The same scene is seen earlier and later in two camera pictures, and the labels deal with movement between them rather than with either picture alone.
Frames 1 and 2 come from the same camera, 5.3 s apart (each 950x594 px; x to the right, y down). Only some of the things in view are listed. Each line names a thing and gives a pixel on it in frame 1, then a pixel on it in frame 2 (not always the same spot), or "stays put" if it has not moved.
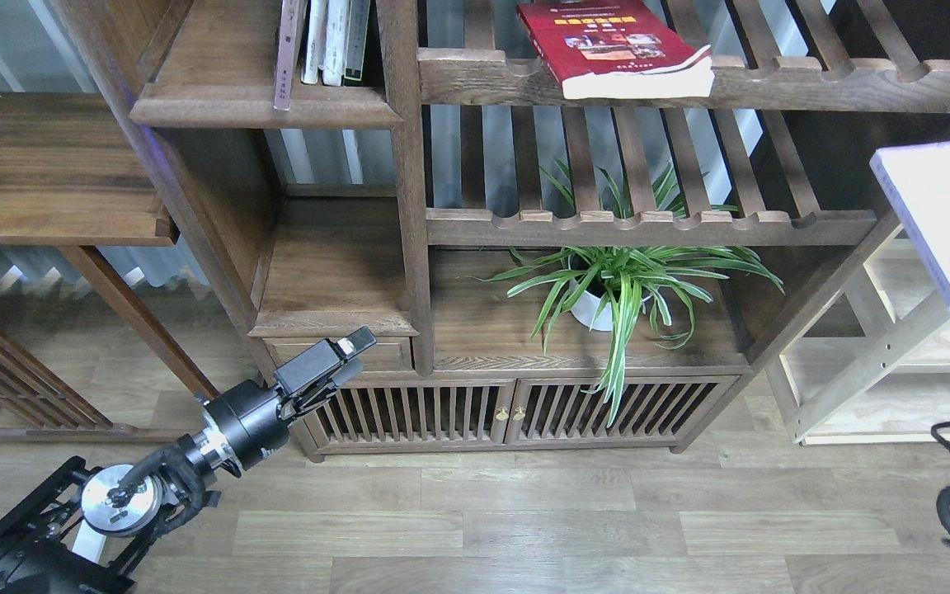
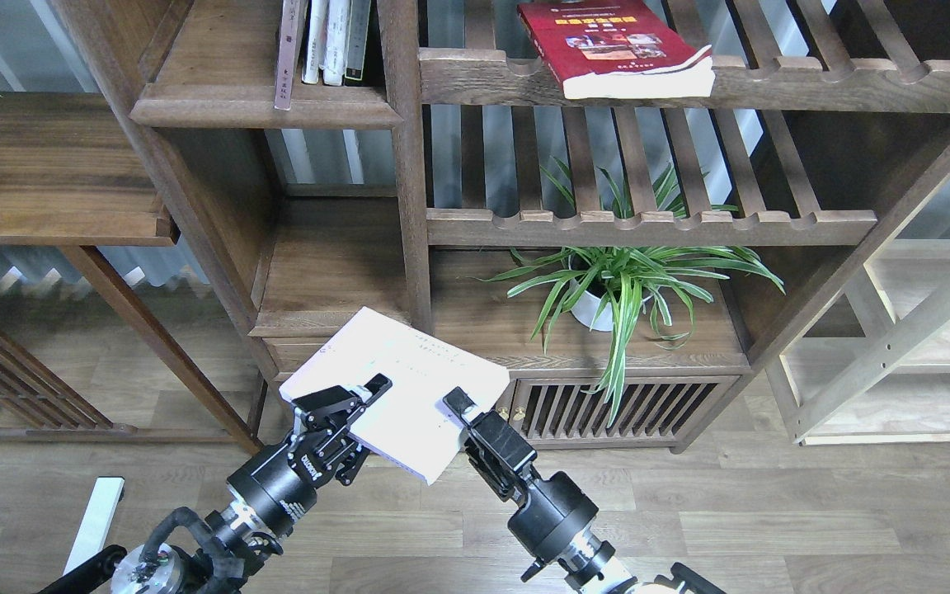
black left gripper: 249,421 -> 280,482
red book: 618,49 stays put
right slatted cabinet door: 653,411 stays put
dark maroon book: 285,55 stays put
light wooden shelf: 879,361 stays put
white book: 948,196 -> 406,428
